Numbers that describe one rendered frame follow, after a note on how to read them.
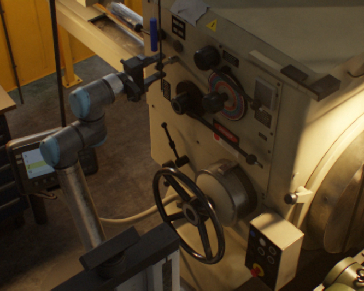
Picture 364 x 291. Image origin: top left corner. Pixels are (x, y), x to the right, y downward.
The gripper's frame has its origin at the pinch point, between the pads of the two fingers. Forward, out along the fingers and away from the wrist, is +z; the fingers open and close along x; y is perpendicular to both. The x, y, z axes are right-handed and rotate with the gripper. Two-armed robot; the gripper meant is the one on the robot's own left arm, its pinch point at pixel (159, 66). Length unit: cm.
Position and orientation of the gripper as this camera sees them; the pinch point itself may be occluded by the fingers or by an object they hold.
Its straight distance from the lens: 203.1
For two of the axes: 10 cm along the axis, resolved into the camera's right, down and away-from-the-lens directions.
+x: 0.0, 7.3, 6.8
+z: 7.7, -4.3, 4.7
